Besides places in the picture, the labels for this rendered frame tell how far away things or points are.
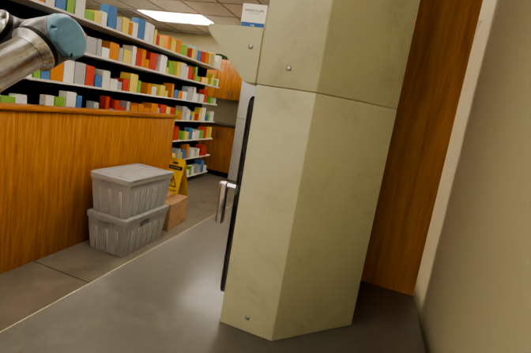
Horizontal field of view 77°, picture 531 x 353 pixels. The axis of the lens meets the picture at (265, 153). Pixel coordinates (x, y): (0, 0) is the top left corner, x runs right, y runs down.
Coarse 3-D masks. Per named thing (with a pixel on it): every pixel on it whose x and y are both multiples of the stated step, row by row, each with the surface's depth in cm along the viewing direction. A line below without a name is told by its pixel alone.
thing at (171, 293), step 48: (192, 240) 102; (96, 288) 70; (144, 288) 73; (192, 288) 76; (384, 288) 91; (0, 336) 54; (48, 336) 55; (96, 336) 57; (144, 336) 59; (192, 336) 61; (240, 336) 63; (336, 336) 68; (384, 336) 70
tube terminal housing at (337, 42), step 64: (320, 0) 56; (384, 0) 60; (320, 64) 56; (384, 64) 62; (256, 128) 61; (320, 128) 59; (384, 128) 66; (256, 192) 62; (320, 192) 61; (256, 256) 63; (320, 256) 64; (256, 320) 64; (320, 320) 68
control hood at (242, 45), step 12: (216, 24) 62; (228, 24) 61; (216, 36) 62; (228, 36) 61; (240, 36) 60; (252, 36) 60; (264, 36) 59; (228, 48) 61; (240, 48) 61; (252, 48) 60; (240, 60) 61; (252, 60) 60; (240, 72) 61; (252, 72) 60; (252, 84) 63
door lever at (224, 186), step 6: (222, 186) 69; (228, 186) 69; (234, 186) 68; (222, 192) 69; (222, 198) 69; (222, 204) 69; (222, 210) 69; (216, 216) 70; (222, 216) 70; (216, 222) 70; (222, 222) 70
